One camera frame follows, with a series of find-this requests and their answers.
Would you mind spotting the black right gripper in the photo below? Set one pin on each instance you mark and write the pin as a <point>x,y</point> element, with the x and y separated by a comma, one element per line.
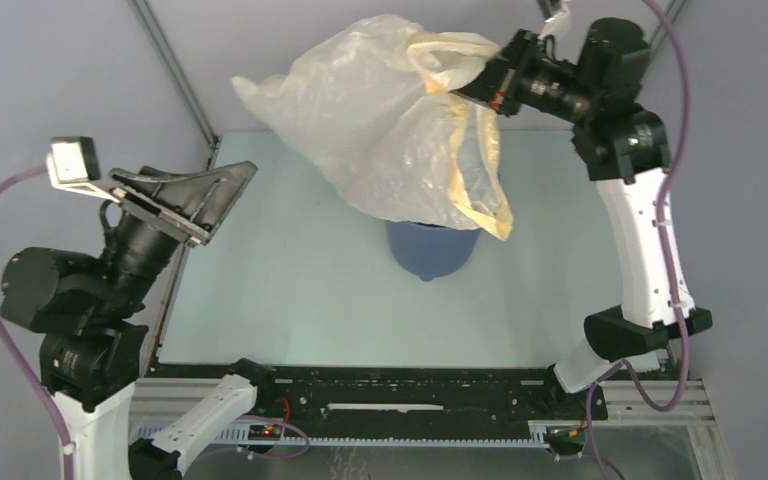
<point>499,82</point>

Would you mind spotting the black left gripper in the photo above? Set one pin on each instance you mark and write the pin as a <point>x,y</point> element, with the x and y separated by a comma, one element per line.
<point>199,202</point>

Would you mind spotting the translucent cream plastic trash bag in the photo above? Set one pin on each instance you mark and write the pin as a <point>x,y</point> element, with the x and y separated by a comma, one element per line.
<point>375,109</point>

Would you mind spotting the blue plastic trash bin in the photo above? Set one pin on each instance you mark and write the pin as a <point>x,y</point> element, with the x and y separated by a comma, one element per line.
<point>430,251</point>

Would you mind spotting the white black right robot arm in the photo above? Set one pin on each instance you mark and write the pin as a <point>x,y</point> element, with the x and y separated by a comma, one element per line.
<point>627,156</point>

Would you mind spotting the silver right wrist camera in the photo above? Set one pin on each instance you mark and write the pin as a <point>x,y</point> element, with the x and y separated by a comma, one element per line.
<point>557,18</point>

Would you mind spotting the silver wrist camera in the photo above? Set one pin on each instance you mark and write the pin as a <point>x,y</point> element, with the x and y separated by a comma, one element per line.
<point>557,18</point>
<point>72,166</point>

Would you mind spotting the left aluminium frame post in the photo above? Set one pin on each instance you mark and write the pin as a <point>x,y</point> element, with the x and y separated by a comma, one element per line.
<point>158,39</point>

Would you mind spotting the aluminium frame post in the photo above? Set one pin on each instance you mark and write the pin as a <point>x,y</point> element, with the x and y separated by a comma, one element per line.
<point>672,11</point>
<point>158,39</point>

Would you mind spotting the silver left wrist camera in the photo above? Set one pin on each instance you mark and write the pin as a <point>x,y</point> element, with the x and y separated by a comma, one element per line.
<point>72,166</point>

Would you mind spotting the right aluminium frame post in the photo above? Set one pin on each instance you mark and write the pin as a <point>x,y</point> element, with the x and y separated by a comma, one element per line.
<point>672,11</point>

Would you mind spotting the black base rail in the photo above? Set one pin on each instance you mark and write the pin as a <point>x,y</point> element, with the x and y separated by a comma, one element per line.
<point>417,400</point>

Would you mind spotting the white slotted cable duct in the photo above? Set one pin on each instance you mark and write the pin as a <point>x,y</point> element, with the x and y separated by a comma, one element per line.
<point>248,433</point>

